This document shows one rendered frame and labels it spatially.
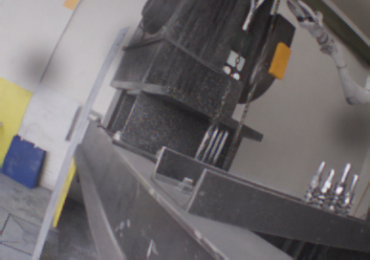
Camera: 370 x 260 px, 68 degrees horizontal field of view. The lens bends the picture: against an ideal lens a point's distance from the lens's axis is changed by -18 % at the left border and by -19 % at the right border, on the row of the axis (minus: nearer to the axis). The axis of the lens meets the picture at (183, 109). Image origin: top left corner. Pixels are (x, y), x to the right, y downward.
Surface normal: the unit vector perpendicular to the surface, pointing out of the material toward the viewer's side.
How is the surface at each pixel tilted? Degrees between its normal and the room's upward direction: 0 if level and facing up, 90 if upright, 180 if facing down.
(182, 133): 90
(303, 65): 90
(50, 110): 90
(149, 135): 90
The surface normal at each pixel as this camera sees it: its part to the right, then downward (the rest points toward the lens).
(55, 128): 0.36, 0.06
